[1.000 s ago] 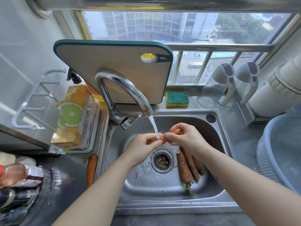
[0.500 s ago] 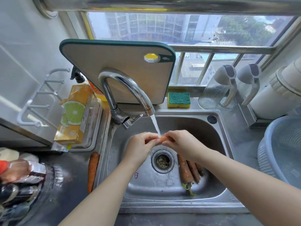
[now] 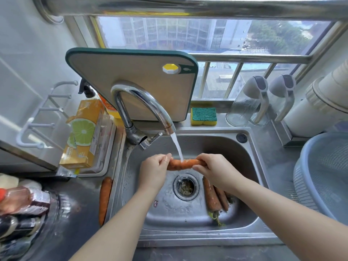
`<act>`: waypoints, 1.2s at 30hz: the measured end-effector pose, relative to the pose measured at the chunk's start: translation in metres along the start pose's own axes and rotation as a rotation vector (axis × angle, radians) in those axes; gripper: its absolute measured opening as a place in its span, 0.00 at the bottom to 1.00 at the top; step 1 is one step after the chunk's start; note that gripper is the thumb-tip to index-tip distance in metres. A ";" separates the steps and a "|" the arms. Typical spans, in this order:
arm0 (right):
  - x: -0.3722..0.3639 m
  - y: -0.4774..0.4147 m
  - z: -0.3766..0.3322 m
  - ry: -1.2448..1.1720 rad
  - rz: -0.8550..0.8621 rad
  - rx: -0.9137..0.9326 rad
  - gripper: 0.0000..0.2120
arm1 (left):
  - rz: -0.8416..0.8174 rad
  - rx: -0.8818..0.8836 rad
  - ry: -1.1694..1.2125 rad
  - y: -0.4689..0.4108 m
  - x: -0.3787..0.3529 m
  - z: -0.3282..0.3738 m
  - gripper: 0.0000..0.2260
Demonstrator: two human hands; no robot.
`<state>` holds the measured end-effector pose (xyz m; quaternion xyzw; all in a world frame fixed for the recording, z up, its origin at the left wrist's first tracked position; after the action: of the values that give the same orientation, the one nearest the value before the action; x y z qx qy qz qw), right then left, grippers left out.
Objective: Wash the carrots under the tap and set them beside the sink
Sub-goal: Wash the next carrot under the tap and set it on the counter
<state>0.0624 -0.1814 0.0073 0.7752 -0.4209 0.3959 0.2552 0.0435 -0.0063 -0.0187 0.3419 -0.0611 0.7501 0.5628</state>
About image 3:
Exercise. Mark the person's right hand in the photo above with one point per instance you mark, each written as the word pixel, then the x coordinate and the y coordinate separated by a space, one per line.
pixel 220 171

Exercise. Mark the person's left hand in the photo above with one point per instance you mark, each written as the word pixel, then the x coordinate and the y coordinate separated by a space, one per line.
pixel 152 173

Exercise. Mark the orange carrot with leafy stem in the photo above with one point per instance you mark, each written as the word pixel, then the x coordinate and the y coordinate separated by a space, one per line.
pixel 211 197

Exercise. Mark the slim orange carrot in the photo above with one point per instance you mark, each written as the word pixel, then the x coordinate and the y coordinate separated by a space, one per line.
pixel 185 164

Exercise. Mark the chrome faucet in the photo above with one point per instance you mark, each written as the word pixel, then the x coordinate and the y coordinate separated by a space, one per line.
pixel 123 111

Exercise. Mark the blue plastic colander basin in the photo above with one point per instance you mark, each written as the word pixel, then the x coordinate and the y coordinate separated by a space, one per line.
pixel 323 173

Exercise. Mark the person's left forearm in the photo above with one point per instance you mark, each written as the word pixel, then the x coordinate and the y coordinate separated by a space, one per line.
pixel 114 231

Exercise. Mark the person's right forearm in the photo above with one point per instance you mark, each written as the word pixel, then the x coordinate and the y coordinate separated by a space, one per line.
pixel 285 222

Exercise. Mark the red sink sticker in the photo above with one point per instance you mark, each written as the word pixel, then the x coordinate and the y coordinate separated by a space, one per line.
pixel 156 203

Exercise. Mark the steel drain strainer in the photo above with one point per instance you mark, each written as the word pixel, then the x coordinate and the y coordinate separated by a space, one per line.
pixel 186 187

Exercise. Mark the black sink hole plug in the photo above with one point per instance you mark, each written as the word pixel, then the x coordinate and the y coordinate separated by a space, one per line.
pixel 241 138

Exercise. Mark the stainless steel sink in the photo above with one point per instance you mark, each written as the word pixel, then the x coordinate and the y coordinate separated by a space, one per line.
pixel 176 214

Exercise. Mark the white plastic tray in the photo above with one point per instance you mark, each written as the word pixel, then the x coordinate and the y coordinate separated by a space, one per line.
pixel 112 138

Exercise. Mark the yellow green sponge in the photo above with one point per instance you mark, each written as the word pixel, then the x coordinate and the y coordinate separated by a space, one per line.
pixel 204 115

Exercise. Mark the transparent plastic packet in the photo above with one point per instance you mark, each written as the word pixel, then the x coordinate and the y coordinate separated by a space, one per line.
pixel 102 141

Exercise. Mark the glass pitcher with grey lid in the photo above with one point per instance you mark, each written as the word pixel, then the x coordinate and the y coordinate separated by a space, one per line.
pixel 240 108
pixel 284 85

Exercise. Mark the yellow dish soap pump bottle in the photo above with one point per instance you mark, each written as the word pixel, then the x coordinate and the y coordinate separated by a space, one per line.
pixel 112 112

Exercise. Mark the orange box with lime picture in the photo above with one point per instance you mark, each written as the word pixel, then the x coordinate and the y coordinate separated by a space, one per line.
pixel 83 131

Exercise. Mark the clear plastic bag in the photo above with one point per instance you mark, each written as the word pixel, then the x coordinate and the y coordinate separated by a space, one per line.
pixel 67 172

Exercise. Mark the beige green-rimmed cutting board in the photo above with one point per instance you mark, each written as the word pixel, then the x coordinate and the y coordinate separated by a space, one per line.
pixel 117 70

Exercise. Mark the white capped bottle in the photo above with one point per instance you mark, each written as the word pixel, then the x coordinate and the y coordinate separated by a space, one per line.
pixel 30 184

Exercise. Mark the red capped sauce bottle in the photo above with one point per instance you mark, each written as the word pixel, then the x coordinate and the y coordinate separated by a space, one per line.
pixel 21 201

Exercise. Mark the dark soy sauce bottle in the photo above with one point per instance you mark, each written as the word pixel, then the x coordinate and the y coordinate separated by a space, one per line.
pixel 21 226

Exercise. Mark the window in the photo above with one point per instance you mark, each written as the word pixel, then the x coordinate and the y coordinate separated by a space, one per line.
pixel 176 32

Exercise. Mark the beige capped bottle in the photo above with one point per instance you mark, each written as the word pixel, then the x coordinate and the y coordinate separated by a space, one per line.
pixel 8 181

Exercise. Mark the steel overhead pipe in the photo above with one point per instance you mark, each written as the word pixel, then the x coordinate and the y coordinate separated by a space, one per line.
pixel 163 8

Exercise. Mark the white duct pipe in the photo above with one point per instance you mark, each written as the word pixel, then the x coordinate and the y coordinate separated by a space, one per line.
pixel 307 119

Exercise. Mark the steel window guard rail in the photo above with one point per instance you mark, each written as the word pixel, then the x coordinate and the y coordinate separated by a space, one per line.
pixel 244 58

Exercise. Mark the white wall hook rack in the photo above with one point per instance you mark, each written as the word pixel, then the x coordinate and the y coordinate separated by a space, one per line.
pixel 30 121

